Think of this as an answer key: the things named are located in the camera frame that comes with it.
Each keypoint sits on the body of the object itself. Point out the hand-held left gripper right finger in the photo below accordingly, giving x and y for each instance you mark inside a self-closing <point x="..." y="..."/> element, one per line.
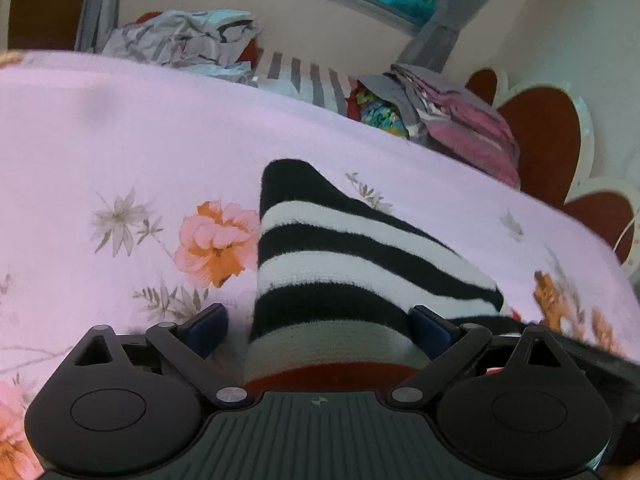
<point x="430" y="331"/>

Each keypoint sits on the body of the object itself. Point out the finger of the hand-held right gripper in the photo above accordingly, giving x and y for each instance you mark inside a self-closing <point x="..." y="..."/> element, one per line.
<point x="595" y="350"/>

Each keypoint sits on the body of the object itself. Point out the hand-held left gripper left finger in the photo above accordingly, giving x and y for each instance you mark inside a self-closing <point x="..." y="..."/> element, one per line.
<point x="207" y="329"/>

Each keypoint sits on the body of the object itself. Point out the black white red striped sock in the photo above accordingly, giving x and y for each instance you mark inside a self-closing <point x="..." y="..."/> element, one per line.
<point x="350" y="270"/>

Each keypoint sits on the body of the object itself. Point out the pink folded clothes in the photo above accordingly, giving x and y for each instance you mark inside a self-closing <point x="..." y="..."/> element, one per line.
<point x="475" y="135"/>

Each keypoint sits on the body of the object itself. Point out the red heart-shaped headboard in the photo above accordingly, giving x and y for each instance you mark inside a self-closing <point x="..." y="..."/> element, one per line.
<point x="545" y="150"/>

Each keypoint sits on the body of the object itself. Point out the pink floral bed sheet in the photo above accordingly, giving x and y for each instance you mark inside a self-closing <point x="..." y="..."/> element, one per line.
<point x="125" y="125"/>

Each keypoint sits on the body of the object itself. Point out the colourful patterned cloth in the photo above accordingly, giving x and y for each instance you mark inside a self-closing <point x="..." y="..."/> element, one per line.
<point x="382" y="112"/>

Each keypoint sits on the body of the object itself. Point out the grey folded cloth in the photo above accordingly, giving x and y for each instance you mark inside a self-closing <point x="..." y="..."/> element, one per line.
<point x="400" y="85"/>

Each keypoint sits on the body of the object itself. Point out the grey white striped cloth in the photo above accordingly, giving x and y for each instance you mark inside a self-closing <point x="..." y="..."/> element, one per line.
<point x="305" y="77"/>

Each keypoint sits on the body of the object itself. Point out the red cloth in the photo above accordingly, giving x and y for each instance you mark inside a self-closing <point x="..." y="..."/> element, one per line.
<point x="250" y="57"/>

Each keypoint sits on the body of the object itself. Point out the grey patterned crumpled cloth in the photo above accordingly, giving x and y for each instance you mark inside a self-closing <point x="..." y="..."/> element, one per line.
<point x="185" y="40"/>

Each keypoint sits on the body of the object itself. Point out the grey curtain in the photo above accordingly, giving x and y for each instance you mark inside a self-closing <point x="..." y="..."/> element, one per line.
<point x="445" y="20"/>
<point x="102" y="5"/>

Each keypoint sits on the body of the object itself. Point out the brown wooden door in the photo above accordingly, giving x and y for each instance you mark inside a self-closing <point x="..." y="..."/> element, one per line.
<point x="45" y="5"/>

